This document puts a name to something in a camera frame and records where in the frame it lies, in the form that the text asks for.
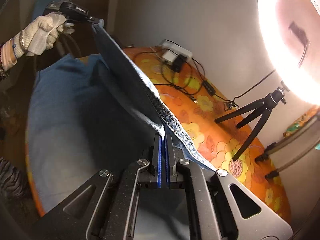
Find light blue denim jeans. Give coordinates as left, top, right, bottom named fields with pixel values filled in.
left=24, top=18, right=217, bottom=240

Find left hand white glove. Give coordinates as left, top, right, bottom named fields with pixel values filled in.
left=12, top=12, right=75, bottom=58

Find orange floral bedsheet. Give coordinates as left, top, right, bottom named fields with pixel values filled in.
left=25, top=54, right=291, bottom=222

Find white power strip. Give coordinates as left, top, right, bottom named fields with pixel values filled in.
left=159, top=40, right=193, bottom=59

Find white power adapter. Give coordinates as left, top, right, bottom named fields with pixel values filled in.
left=161, top=50, right=177, bottom=65

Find silver tripod legs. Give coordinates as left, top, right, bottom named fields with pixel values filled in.
left=254, top=109, right=319, bottom=180

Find black mini tripod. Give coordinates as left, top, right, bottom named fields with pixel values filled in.
left=215, top=81, right=290, bottom=161

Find striped purple cloth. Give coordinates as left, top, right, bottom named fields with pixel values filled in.
left=0, top=157, right=28, bottom=199

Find left forearm with bracelets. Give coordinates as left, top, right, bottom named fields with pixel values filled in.
left=1, top=39, right=17, bottom=81

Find black cable with inline remote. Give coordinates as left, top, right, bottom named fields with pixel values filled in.
left=132, top=39, right=277, bottom=112

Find bright ring light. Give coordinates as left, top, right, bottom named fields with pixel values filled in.
left=258, top=0, right=319, bottom=105

